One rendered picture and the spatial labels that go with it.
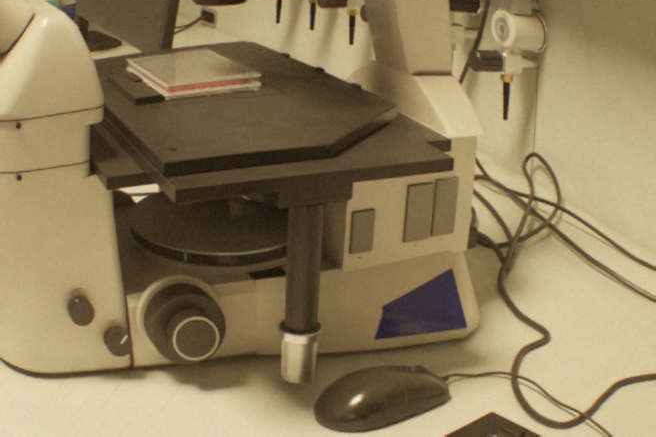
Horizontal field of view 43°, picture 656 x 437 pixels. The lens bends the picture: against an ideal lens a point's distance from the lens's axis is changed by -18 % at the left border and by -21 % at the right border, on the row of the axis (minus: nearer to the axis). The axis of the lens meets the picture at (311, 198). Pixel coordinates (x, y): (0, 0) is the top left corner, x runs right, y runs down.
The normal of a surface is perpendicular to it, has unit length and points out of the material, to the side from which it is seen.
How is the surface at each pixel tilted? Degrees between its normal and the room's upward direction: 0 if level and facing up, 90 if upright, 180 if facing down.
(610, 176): 90
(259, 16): 90
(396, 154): 0
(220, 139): 0
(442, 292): 48
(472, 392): 0
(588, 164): 90
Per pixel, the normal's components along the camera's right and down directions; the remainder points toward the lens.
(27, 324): 0.07, 0.34
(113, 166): 0.05, -0.94
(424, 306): 0.35, -0.39
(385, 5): -0.89, 0.27
